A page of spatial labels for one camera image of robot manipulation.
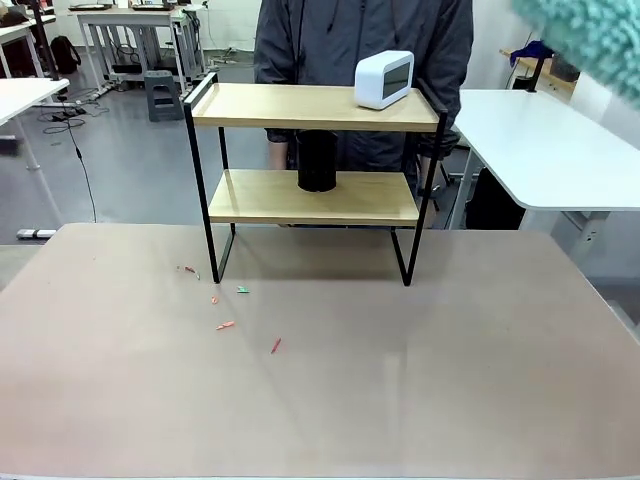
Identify white desk with rounded corner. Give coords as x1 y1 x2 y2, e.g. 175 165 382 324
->
449 88 640 274

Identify black backpack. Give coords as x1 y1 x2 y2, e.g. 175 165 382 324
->
49 35 82 76

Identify white desk with slanted leg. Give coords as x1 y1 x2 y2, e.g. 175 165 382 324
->
0 77 71 240

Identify black clamp pole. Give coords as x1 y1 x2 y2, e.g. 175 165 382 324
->
29 0 62 82

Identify white digital clock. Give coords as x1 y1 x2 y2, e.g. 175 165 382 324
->
354 50 416 112

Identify black floor cable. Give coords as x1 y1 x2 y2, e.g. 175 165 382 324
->
41 93 103 224

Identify person in dark grey jacket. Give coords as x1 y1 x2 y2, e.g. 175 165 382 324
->
253 0 475 229

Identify wooden table with blue cloth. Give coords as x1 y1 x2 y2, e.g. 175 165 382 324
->
499 38 582 92

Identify teal chenille duster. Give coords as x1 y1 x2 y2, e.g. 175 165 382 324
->
511 0 640 109

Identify short black clamp post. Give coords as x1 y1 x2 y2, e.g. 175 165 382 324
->
528 53 547 94

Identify person right hand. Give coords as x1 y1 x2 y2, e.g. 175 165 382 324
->
268 141 290 172

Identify black cylindrical cup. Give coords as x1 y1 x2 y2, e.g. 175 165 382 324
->
296 129 338 194

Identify wooden shelf with black frame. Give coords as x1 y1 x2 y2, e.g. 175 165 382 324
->
183 72 450 288

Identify white workbench with grey frame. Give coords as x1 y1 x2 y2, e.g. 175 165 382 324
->
67 2 207 96

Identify grey step stool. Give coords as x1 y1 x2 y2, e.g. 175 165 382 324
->
143 69 185 123

